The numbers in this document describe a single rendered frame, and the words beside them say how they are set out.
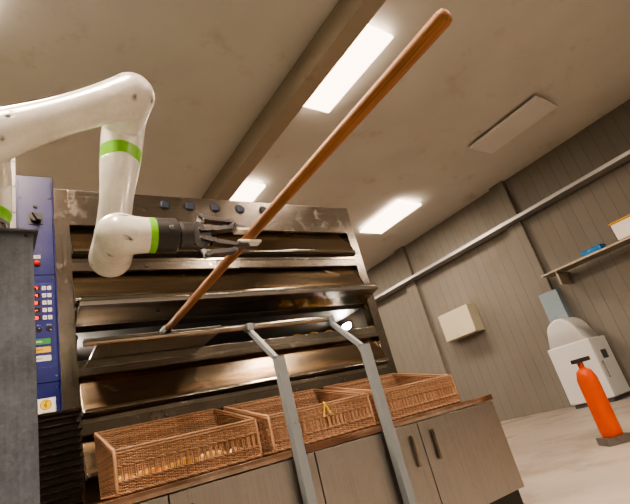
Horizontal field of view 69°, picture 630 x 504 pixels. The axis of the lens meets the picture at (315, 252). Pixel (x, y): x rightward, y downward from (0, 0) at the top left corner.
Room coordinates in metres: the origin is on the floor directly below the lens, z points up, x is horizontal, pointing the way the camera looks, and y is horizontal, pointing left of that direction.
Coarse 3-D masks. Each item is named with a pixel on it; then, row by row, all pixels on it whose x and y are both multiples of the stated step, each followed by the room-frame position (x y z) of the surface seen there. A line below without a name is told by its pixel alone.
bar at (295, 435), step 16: (288, 320) 2.29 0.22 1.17; (304, 320) 2.35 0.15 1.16; (320, 320) 2.41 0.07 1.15; (112, 336) 1.80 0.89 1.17; (128, 336) 1.83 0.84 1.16; (144, 336) 1.87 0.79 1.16; (160, 336) 1.91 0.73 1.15; (176, 336) 1.96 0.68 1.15; (256, 336) 2.11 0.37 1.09; (352, 336) 2.34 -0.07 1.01; (272, 352) 2.02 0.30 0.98; (368, 352) 2.27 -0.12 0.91; (368, 368) 2.27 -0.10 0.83; (288, 384) 1.99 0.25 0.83; (288, 400) 1.98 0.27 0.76; (384, 400) 2.27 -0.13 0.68; (288, 416) 1.97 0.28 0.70; (384, 416) 2.26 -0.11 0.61; (288, 432) 2.00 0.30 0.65; (384, 432) 2.28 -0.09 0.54; (304, 448) 1.99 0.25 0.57; (400, 448) 2.28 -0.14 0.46; (304, 464) 1.98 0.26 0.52; (400, 464) 2.26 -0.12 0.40; (304, 480) 1.97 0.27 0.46; (400, 480) 2.27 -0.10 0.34; (304, 496) 1.98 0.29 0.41
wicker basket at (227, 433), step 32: (192, 416) 2.29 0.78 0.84; (224, 416) 2.26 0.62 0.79; (96, 448) 2.01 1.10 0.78; (128, 448) 1.70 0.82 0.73; (160, 448) 1.77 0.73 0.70; (192, 448) 1.83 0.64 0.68; (224, 448) 2.31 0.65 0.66; (256, 448) 1.98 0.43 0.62; (128, 480) 1.70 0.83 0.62; (160, 480) 1.76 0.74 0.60
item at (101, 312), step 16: (336, 288) 2.79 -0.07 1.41; (352, 288) 2.87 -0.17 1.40; (368, 288) 2.95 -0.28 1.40; (80, 304) 1.93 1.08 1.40; (96, 304) 1.97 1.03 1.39; (112, 304) 2.01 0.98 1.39; (128, 304) 2.06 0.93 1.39; (144, 304) 2.11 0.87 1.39; (160, 304) 2.17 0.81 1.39; (176, 304) 2.23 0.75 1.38; (208, 304) 2.35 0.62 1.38; (224, 304) 2.42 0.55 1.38; (240, 304) 2.49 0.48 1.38; (256, 304) 2.56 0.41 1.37; (272, 304) 2.64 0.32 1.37; (288, 304) 2.72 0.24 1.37; (304, 304) 2.81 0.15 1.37; (320, 304) 2.90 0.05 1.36; (336, 304) 2.99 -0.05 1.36; (80, 320) 2.04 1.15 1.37; (96, 320) 2.09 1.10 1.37; (112, 320) 2.15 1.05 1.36; (128, 320) 2.20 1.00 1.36; (144, 320) 2.26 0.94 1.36
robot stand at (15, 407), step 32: (0, 256) 0.89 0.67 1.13; (32, 256) 0.93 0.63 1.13; (0, 288) 0.89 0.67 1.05; (32, 288) 0.93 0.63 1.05; (0, 320) 0.89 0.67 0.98; (32, 320) 0.93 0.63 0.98; (0, 352) 0.89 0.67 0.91; (32, 352) 0.93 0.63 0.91; (0, 384) 0.89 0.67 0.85; (32, 384) 0.93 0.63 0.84; (0, 416) 0.89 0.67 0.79; (32, 416) 0.92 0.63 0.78; (0, 448) 0.89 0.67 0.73; (32, 448) 0.92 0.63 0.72; (0, 480) 0.89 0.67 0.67; (32, 480) 0.92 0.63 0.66
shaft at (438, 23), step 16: (432, 16) 0.57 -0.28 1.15; (448, 16) 0.56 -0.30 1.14; (432, 32) 0.58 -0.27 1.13; (416, 48) 0.61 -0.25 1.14; (400, 64) 0.64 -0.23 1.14; (384, 80) 0.67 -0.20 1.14; (368, 96) 0.71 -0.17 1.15; (384, 96) 0.71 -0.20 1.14; (352, 112) 0.75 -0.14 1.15; (368, 112) 0.74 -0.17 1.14; (336, 128) 0.80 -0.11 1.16; (352, 128) 0.78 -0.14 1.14; (336, 144) 0.82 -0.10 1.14; (320, 160) 0.87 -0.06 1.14; (304, 176) 0.93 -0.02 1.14; (288, 192) 0.99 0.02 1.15; (272, 208) 1.05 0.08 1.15; (256, 224) 1.13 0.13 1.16; (208, 288) 1.52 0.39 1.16; (192, 304) 1.66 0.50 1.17; (176, 320) 1.82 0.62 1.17
